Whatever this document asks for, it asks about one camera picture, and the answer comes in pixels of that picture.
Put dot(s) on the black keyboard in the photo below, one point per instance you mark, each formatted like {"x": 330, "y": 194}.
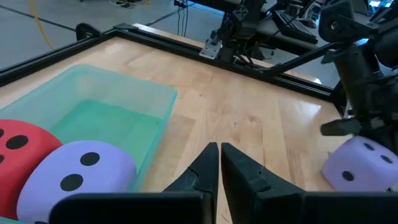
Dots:
{"x": 295, "y": 26}

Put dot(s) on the large red foam die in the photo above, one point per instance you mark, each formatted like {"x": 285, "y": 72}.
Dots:
{"x": 28, "y": 161}

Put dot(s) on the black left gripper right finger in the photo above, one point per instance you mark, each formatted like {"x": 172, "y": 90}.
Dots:
{"x": 311, "y": 208}

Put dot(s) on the silver mounting bracket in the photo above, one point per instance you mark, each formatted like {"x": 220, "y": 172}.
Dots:
{"x": 211, "y": 49}

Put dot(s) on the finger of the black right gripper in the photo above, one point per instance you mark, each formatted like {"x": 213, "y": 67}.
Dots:
{"x": 390, "y": 138}
{"x": 340, "y": 127}

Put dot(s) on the teal translucent plastic bin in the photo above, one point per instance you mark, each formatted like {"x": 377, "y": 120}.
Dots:
{"x": 109, "y": 124}

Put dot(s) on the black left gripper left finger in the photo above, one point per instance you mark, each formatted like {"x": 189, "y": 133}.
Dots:
{"x": 133, "y": 208}

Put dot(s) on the large purple foam die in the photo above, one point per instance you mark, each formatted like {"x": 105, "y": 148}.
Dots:
{"x": 93, "y": 180}
{"x": 363, "y": 168}

